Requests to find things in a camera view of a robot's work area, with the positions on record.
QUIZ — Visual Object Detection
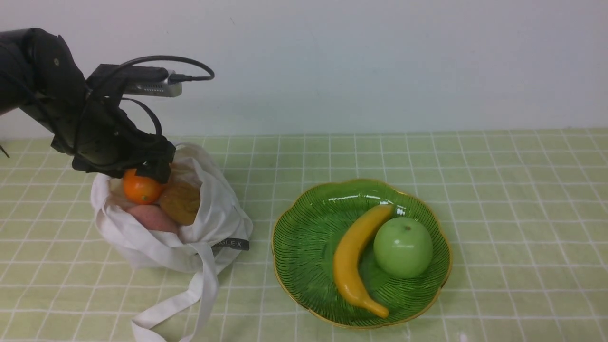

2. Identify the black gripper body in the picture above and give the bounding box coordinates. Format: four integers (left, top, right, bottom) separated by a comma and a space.
71, 99, 176, 178

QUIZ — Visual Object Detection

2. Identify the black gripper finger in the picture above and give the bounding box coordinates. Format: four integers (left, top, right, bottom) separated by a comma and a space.
135, 161, 171, 184

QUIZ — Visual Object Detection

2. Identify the orange mango fruit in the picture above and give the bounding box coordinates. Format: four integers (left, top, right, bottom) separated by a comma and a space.
122, 169, 166, 204

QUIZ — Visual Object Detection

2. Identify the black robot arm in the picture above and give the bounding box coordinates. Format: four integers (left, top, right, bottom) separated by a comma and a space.
1, 28, 176, 184

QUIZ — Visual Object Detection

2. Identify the brown kiwi fruit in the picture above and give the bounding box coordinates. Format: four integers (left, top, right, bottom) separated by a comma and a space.
158, 181, 200, 227

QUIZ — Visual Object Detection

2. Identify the pink peach fruit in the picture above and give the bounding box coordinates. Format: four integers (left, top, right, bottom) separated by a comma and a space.
126, 204, 180, 234

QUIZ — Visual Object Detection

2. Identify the white cloth tote bag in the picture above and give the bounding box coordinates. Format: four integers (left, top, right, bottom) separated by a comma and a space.
90, 142, 253, 342

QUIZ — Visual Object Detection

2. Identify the green leaf-shaped glass plate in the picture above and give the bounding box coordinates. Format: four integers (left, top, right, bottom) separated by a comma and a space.
271, 178, 453, 330

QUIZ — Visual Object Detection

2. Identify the yellow banana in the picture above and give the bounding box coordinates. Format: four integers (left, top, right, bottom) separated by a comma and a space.
333, 204, 394, 318

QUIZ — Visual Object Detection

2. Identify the green apple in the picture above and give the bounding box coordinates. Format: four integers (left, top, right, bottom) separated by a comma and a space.
373, 217, 434, 279

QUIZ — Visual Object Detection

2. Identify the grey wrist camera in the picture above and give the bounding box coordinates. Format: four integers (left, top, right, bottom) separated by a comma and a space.
97, 66, 182, 99

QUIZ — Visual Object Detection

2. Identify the black camera cable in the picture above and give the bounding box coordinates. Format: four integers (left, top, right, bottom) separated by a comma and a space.
71, 56, 215, 152

